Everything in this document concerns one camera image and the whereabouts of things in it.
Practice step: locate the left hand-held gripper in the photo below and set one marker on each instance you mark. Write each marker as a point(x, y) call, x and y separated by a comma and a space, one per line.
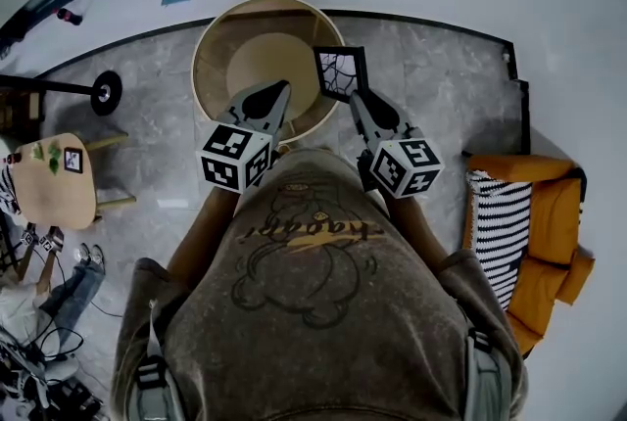
point(230, 159)

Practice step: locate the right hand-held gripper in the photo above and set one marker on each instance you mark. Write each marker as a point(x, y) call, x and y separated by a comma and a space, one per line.
point(404, 167)

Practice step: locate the black framed picture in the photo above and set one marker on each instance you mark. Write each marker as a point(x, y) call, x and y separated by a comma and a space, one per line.
point(338, 71)

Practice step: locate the person's right forearm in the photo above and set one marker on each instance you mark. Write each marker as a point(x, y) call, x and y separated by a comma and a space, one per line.
point(416, 228)

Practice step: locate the person's left forearm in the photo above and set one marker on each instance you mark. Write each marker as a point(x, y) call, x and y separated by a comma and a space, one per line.
point(206, 233)

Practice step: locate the round beige coffee table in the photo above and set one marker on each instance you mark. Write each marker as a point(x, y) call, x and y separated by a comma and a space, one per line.
point(264, 57)

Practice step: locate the person's left shoe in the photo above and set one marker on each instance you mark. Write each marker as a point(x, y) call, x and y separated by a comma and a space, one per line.
point(284, 147)

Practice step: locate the person's shoe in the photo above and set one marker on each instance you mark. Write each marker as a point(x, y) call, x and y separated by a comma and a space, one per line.
point(284, 147)
point(85, 253)
point(98, 255)

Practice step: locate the black wheeled stand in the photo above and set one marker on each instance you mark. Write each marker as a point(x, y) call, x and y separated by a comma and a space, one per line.
point(105, 92)

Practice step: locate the black and white striped blanket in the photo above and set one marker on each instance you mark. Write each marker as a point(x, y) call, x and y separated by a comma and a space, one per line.
point(499, 223)

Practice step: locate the small black-framed picture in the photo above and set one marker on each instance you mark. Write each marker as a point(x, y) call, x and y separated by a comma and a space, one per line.
point(73, 160)

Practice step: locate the orange sofa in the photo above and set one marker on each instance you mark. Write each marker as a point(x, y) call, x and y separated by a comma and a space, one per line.
point(553, 213)

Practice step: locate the green plant leaves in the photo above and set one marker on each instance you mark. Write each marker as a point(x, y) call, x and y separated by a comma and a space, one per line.
point(53, 163)

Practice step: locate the red and black tool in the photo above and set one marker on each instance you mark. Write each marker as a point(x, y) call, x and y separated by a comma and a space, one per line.
point(68, 16)

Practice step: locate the light wooden side table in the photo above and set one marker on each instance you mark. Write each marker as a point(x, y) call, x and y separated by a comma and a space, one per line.
point(54, 194)

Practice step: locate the brown graphic shirt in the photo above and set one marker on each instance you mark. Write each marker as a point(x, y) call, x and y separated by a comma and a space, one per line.
point(318, 336)

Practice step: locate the dark wooden rack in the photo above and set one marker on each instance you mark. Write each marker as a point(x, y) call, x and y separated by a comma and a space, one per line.
point(19, 110)

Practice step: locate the small dark red bottle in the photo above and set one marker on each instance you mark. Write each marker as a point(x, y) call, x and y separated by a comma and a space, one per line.
point(14, 158)

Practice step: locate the black and white patterned cushion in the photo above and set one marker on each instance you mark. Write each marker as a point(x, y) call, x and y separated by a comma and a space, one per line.
point(9, 194)

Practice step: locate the pile of black equipment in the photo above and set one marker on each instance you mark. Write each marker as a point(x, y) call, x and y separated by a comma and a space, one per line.
point(29, 389)

